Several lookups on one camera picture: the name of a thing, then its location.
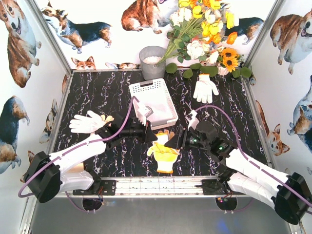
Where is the yellow palm glove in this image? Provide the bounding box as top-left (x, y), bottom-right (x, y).
top-left (147, 129), bottom-right (179, 174)

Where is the white glove by flowers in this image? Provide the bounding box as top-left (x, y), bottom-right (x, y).
top-left (193, 74), bottom-right (219, 104)

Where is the white perforated storage basket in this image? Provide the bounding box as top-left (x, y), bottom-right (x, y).
top-left (129, 78), bottom-right (178, 130)

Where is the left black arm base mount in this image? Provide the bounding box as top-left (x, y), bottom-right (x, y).
top-left (73, 171), bottom-right (117, 196)

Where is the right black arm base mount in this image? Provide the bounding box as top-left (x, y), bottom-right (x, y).
top-left (195, 169), bottom-right (242, 195)

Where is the artificial flower bouquet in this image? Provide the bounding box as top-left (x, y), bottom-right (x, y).
top-left (157, 0), bottom-right (262, 78)

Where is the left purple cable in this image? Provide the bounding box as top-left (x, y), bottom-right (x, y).
top-left (18, 96), bottom-right (142, 214)

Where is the white knit glove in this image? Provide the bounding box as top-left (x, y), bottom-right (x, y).
top-left (69, 110), bottom-right (105, 134)

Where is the grey metal bucket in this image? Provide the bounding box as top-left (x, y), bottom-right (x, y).
top-left (139, 46), bottom-right (166, 80)

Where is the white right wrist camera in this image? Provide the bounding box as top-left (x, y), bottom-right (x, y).
top-left (185, 110), bottom-right (199, 130)

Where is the aluminium front rail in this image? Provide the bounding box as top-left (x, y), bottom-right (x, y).
top-left (27, 177), bottom-right (254, 198)

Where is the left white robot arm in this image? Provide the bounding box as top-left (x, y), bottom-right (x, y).
top-left (24, 116), bottom-right (157, 203)

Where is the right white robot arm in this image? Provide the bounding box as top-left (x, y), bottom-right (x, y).
top-left (165, 121), bottom-right (312, 225)

